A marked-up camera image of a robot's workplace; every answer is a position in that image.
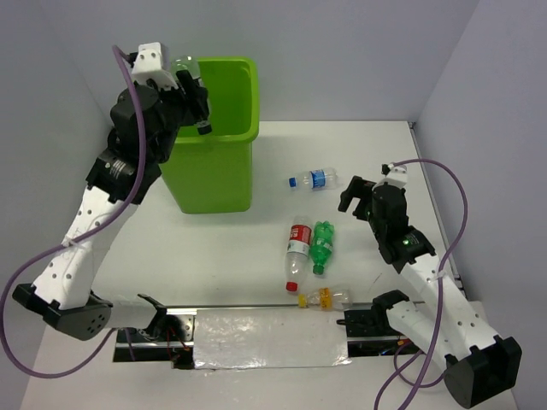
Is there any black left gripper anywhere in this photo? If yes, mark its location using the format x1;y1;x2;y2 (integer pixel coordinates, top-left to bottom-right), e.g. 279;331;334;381
147;70;209;164

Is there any clear bottle black cap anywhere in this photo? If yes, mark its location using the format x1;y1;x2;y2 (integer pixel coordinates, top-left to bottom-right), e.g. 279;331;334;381
171;56;212;135

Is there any green plastic bottle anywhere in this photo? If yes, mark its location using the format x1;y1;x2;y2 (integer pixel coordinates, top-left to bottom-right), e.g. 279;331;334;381
309;221;335;276

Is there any clear bottle red label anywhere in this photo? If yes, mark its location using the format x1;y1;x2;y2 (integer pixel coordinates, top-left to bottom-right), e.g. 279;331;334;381
285;216;313;294

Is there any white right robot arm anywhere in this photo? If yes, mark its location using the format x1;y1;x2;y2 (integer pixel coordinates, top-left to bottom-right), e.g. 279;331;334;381
338;173;522;409

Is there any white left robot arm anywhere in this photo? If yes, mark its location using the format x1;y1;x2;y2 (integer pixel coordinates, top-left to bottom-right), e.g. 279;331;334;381
12;74;212;341

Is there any green plastic bin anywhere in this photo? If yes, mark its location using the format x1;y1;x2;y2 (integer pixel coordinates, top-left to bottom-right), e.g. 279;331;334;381
161;56;260;214

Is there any clear bottle blue cap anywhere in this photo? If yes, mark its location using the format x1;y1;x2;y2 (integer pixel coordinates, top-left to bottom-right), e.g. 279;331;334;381
288;167;338;190

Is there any clear bottle yellow cap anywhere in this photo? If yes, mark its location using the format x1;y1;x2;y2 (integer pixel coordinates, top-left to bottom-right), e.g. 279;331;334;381
297;287;352;311

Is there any silver foil sheet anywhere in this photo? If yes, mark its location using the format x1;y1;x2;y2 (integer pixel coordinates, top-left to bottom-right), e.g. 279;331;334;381
193;307;350;370

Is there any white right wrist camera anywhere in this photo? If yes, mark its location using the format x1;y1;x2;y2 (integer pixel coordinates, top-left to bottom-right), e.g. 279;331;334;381
379;163;409;189

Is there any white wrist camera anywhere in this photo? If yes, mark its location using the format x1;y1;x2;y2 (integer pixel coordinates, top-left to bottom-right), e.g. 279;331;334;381
129;42;178;91
379;163;409;189

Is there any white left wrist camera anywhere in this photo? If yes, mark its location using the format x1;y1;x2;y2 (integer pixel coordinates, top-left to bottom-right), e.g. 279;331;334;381
129;42;178;91

